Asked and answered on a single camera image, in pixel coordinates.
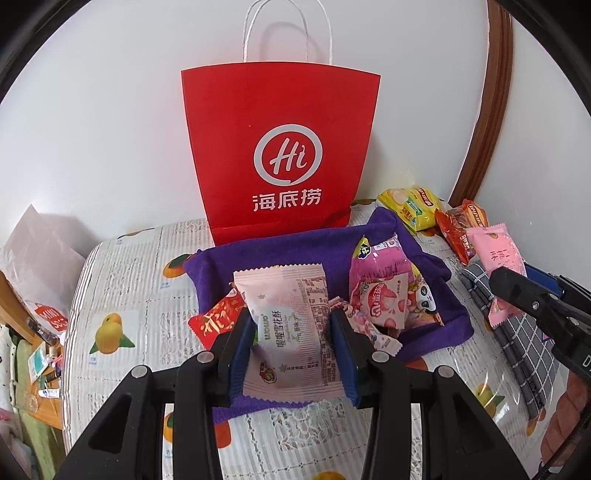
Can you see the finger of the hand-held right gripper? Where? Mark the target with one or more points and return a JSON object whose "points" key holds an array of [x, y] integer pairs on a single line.
{"points": [[531, 300], [545, 279]]}

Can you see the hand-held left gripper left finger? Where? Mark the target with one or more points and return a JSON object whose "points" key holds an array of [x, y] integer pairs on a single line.
{"points": [[184, 415]]}

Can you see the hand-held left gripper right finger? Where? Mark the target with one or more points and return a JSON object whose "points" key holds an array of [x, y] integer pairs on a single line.
{"points": [[401, 415]]}

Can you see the pink peach packet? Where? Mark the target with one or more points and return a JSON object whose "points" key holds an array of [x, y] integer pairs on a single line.
{"points": [[496, 249]]}

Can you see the red snack packet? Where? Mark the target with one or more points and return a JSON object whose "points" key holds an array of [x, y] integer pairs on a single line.
{"points": [[217, 323]]}

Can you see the white strawberry print packet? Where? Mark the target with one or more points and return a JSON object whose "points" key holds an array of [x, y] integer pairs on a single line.
{"points": [[381, 300]]}

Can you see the pale pink text packet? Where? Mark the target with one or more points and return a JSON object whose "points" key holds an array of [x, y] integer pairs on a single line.
{"points": [[291, 323]]}

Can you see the large pink panda snack bag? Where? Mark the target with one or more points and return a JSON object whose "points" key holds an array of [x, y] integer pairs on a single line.
{"points": [[392, 263]]}

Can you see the purple towel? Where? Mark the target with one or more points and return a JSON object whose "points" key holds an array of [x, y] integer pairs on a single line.
{"points": [[286, 249]]}

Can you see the grey checked cloth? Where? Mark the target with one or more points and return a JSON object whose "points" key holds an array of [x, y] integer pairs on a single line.
{"points": [[521, 350]]}

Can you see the red chip bag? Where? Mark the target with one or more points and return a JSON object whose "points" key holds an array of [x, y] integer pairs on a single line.
{"points": [[455, 226]]}

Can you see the wooden nightstand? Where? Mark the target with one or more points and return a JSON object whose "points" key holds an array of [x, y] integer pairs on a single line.
{"points": [[48, 406]]}

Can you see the fruit print tablecloth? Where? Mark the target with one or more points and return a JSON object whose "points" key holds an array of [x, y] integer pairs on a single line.
{"points": [[138, 286]]}

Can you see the green blanket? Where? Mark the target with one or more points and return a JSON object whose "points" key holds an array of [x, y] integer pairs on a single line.
{"points": [[41, 452]]}

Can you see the yellow chip bag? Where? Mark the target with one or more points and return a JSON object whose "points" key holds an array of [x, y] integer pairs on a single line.
{"points": [[411, 207]]}

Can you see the small teal box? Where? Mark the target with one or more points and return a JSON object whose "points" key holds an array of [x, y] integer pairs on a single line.
{"points": [[37, 364]]}

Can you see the white spotted pillow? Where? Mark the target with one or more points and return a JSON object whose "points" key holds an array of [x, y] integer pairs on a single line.
{"points": [[7, 369]]}

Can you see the white plastic shopping bag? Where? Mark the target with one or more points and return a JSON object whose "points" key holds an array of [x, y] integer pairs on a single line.
{"points": [[41, 267]]}

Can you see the red paper bag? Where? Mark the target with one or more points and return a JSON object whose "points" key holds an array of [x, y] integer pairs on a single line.
{"points": [[281, 138]]}

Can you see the brown wooden door frame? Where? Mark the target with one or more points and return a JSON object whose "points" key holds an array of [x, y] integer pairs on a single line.
{"points": [[489, 92]]}

